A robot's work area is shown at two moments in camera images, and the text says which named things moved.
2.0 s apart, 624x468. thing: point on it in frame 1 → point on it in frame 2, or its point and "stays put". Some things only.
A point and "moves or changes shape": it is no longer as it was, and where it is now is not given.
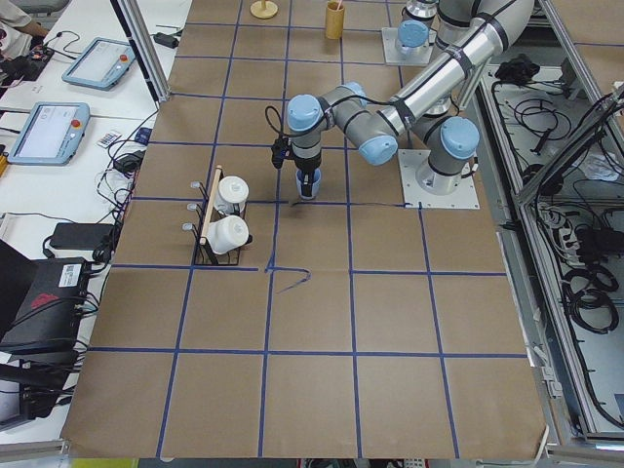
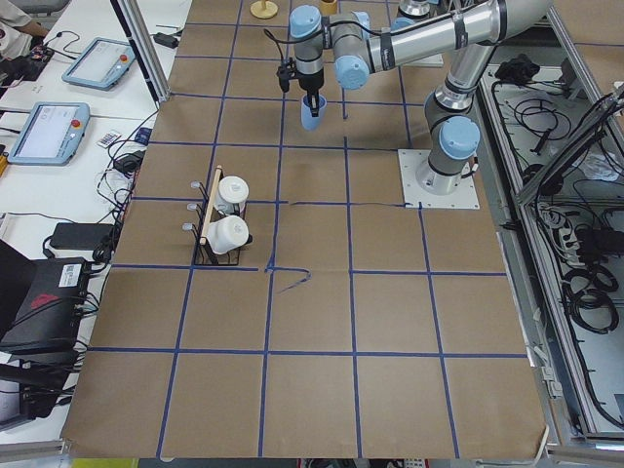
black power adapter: [166, 40] stays put
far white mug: [231, 196] stays put
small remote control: [107, 139] stays put
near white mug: [226, 234] stays put
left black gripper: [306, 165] → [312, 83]
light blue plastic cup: [316, 180] moves or changes shape
